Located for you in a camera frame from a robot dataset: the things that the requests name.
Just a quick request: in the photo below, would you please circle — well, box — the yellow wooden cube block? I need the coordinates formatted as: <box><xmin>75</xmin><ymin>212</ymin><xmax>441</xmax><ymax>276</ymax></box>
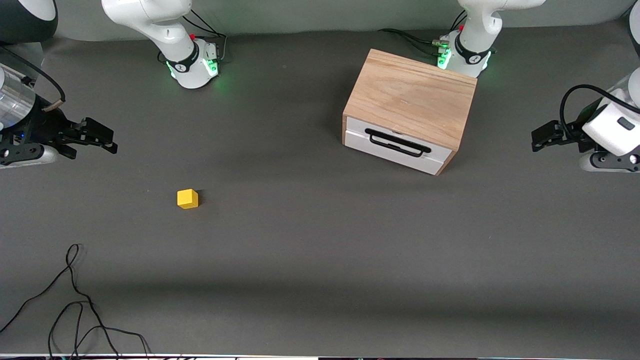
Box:
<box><xmin>177</xmin><ymin>188</ymin><xmax>200</xmax><ymax>210</ymax></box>

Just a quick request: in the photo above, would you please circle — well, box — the black metal drawer handle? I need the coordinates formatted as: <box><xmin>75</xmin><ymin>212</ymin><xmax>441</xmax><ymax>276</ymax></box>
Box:
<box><xmin>365</xmin><ymin>128</ymin><xmax>432</xmax><ymax>159</ymax></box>

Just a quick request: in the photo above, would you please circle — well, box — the wooden drawer with white front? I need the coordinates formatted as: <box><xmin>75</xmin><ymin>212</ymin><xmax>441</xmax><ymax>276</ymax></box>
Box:
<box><xmin>345</xmin><ymin>116</ymin><xmax>462</xmax><ymax>164</ymax></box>

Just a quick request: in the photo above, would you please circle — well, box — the wooden drawer cabinet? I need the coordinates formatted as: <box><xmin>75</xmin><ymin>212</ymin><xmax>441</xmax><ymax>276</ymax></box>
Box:
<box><xmin>342</xmin><ymin>48</ymin><xmax>478</xmax><ymax>177</ymax></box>

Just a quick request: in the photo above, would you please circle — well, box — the black right arm base cable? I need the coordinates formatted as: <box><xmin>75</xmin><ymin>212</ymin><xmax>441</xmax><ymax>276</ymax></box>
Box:
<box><xmin>182</xmin><ymin>7</ymin><xmax>229</xmax><ymax>64</ymax></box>

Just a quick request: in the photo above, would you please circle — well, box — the black arm base cable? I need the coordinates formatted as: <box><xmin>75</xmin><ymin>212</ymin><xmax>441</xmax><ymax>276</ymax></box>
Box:
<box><xmin>378</xmin><ymin>10</ymin><xmax>469</xmax><ymax>57</ymax></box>
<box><xmin>182</xmin><ymin>7</ymin><xmax>229</xmax><ymax>64</ymax></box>

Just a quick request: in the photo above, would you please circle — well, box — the loose thin black cable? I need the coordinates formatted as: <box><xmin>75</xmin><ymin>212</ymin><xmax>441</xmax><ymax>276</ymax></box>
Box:
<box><xmin>0</xmin><ymin>243</ymin><xmax>153</xmax><ymax>360</ymax></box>

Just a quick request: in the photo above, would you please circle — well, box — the black left arm base cable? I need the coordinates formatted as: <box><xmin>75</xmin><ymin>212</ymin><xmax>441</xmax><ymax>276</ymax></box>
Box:
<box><xmin>378</xmin><ymin>10</ymin><xmax>469</xmax><ymax>57</ymax></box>

